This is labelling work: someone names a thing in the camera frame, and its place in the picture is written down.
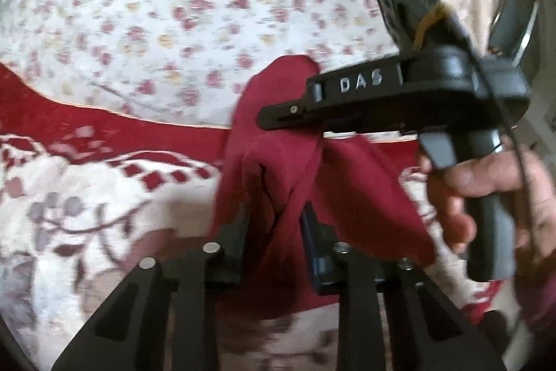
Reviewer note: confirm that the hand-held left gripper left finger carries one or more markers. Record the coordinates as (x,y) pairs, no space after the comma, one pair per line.
(232,251)

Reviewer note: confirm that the shiny metal frame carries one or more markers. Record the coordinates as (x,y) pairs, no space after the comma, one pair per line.
(517,27)

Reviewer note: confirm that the yellow rubber band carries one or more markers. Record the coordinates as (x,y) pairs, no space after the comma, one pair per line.
(428,25)

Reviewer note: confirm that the red and cream plush blanket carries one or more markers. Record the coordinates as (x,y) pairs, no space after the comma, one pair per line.
(87,188)

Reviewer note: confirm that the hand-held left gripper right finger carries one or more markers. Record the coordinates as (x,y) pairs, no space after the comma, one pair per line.
(316,249)

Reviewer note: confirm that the maroon fleece sweater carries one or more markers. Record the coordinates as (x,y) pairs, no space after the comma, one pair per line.
(278,162)

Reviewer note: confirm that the person's right hand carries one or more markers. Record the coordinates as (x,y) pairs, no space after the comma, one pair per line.
(482,177)

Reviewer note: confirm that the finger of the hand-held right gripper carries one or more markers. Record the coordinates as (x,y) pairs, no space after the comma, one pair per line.
(282,117)

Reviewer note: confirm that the white floral bedsheet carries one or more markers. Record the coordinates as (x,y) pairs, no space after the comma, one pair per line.
(173,6)

